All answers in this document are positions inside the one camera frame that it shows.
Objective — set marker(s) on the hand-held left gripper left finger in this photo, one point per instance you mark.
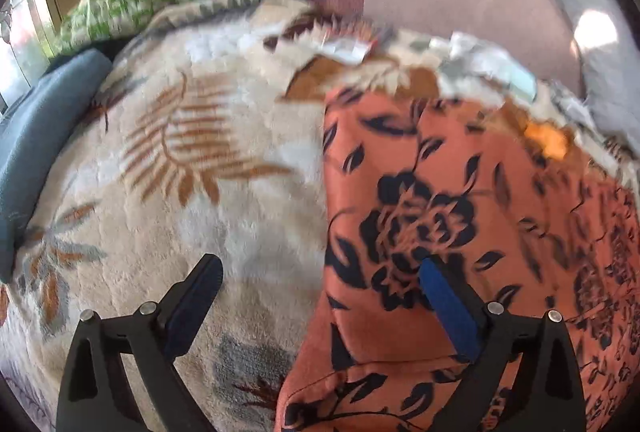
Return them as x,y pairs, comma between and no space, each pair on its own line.
197,297

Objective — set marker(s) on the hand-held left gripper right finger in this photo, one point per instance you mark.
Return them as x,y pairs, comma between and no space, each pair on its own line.
447,307

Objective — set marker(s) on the orange black floral garment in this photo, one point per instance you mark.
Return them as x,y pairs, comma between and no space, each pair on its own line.
425,162

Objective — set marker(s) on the cream floral fleece blanket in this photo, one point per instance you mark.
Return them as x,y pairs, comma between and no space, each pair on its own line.
200,212

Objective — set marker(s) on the blue-grey pillow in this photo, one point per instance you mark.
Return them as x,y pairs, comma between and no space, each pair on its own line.
40,127

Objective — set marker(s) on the pale teal cloth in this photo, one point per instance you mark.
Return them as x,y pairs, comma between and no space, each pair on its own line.
492,67

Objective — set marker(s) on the white crumpled cloth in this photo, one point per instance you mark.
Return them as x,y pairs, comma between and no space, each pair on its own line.
347,48

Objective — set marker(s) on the window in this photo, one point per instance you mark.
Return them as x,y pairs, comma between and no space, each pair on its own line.
22,42

